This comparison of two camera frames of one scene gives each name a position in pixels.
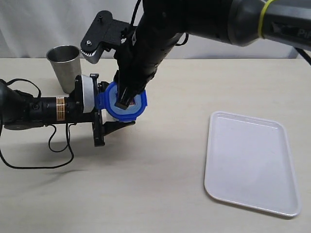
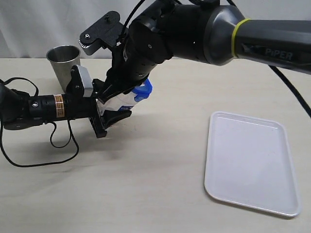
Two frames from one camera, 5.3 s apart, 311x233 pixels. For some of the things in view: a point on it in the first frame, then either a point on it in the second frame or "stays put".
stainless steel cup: [65, 59] stays put
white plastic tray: [249, 162] stays put
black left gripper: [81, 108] to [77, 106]
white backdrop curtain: [28, 28] stays put
